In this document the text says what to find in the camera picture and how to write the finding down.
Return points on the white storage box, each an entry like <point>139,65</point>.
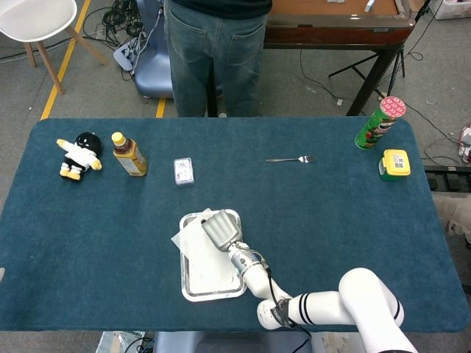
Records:
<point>452,9</point>

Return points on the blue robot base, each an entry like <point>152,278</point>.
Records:
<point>154,73</point>

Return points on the stainless steel tray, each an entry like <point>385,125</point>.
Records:
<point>221,294</point>

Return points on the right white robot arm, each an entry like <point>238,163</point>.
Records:
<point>320,309</point>

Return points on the brown mahjong table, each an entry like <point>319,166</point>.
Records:
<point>331,33</point>

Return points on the clear purple card box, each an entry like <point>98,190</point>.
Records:
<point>184,171</point>

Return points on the blue felt table cover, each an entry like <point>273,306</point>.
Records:
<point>110,220</point>

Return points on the grey power strip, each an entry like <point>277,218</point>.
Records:
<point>123,55</point>

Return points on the white chair wooden legs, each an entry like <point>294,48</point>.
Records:
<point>33,18</point>

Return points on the red white power strip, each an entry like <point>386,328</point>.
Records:
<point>466,143</point>

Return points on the beige sack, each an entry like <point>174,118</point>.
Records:
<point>452,213</point>

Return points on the yellow-capped tea bottle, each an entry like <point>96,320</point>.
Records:
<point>130,158</point>

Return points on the metal fork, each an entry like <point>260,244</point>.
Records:
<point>305,159</point>

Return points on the grey-blue robot torso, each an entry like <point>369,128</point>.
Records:
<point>221,343</point>

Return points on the clear plastic bag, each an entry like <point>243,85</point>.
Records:
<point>114,342</point>

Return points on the black and white plush doll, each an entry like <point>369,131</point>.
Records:
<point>82,154</point>

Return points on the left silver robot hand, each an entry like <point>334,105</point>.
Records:
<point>1,275</point>

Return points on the person in blue jeans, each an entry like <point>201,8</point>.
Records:
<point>213,55</point>

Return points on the green Pringles can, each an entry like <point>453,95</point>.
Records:
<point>375,128</point>

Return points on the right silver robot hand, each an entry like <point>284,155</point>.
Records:
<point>222,229</point>

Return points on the white paper sheet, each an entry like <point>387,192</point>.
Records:
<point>198,253</point>

